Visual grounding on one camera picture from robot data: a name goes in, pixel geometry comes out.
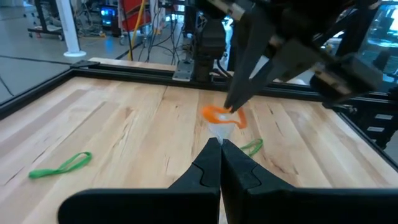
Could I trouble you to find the computer with blue light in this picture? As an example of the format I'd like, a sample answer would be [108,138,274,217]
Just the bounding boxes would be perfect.
[99,6,118,27]

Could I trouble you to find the red equipment box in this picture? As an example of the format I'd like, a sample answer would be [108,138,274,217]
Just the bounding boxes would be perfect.
[119,0,153,32]

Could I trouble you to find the green rubber band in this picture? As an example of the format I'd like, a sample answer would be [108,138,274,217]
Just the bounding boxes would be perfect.
[28,151,93,180]
[239,138,264,158]

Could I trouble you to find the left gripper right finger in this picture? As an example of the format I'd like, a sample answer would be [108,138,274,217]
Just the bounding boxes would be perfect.
[220,138,398,224]

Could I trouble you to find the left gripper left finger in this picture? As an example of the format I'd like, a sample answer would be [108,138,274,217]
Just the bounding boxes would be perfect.
[57,136,222,224]

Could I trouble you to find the tangled black floor cables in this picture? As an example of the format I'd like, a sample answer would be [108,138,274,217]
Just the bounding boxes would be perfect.
[136,18,193,66]

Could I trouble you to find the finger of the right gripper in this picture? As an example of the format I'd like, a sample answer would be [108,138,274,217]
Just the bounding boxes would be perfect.
[231,37,315,113]
[223,2,277,110]

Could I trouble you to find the orange rubber band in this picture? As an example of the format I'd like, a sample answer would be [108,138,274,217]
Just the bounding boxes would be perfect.
[200,105,249,130]

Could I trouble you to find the lit monitor screen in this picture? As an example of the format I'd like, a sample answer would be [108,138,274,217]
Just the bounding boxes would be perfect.
[363,2,398,63]

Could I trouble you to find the black background cart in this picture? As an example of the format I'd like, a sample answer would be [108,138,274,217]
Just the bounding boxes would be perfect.
[27,0,65,40]

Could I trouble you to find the yellow cable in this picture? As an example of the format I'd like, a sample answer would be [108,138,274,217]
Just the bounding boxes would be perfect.
[127,0,147,60]

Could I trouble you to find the white pole with base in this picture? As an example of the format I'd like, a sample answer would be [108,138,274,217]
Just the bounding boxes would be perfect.
[55,0,87,58]

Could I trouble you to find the clear plastic zip bag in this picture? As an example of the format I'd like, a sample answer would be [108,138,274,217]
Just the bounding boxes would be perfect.
[205,111,240,147]

